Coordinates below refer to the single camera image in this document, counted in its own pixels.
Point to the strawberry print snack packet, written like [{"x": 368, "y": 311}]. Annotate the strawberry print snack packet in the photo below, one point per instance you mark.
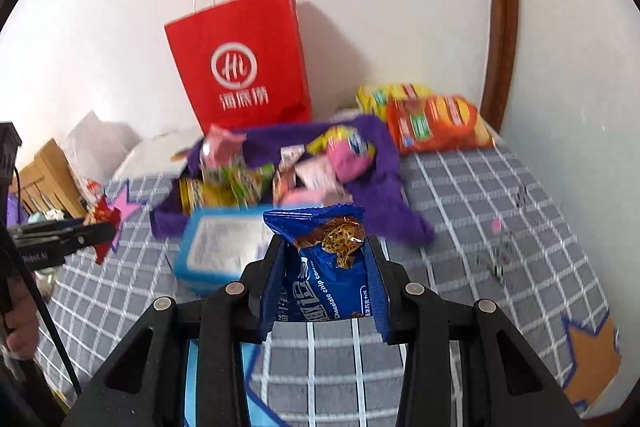
[{"x": 287, "y": 172}]

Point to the yellow green snack packet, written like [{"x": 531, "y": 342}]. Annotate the yellow green snack packet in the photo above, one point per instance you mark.
[{"x": 380, "y": 97}]

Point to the person's left hand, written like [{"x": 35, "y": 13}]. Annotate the person's left hand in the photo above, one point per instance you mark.
[{"x": 22, "y": 332}]

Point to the blue cookie packet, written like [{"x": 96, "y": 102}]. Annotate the blue cookie packet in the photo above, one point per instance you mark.
[{"x": 325, "y": 277}]

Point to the orange chips packet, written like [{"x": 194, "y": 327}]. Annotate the orange chips packet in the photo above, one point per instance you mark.
[{"x": 440, "y": 122}]

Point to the light wooden furniture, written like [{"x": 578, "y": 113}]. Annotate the light wooden furniture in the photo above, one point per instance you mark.
[{"x": 45, "y": 177}]

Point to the brown wooden door frame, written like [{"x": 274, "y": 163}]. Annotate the brown wooden door frame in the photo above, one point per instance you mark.
[{"x": 502, "y": 7}]

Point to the red snack packet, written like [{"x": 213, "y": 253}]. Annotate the red snack packet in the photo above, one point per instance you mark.
[{"x": 102, "y": 212}]

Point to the light blue paper star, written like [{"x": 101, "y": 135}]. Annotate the light blue paper star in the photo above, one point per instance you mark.
[{"x": 220, "y": 382}]

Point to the small pink snack packet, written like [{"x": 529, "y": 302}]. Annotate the small pink snack packet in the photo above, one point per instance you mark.
[{"x": 317, "y": 174}]

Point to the pink paper star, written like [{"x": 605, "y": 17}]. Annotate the pink paper star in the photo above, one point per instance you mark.
[{"x": 125, "y": 204}]

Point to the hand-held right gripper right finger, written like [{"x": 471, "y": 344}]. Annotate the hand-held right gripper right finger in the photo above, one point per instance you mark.
[{"x": 377, "y": 297}]

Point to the grey checked bed sheet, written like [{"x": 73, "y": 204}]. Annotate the grey checked bed sheet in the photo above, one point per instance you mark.
[{"x": 475, "y": 217}]

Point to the red paper bag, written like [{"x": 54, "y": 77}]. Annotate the red paper bag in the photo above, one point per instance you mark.
[{"x": 250, "y": 37}]

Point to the yellow and blue snack packet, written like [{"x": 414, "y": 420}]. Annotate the yellow and blue snack packet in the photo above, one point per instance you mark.
[{"x": 340, "y": 139}]

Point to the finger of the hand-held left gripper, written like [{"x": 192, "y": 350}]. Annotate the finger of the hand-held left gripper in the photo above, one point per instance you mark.
[{"x": 75, "y": 234}]

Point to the orange paper star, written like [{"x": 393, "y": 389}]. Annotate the orange paper star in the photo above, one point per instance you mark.
[{"x": 595, "y": 357}]

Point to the blue tissue pack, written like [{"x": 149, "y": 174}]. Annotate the blue tissue pack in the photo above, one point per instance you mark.
[{"x": 220, "y": 242}]

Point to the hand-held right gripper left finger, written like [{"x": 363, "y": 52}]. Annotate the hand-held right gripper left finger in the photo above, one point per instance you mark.
[{"x": 272, "y": 287}]

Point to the purple towel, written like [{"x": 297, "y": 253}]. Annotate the purple towel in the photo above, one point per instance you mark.
[{"x": 380, "y": 187}]

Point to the pink yellow triangular snack packet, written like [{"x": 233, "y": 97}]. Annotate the pink yellow triangular snack packet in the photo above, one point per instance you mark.
[{"x": 352, "y": 166}]

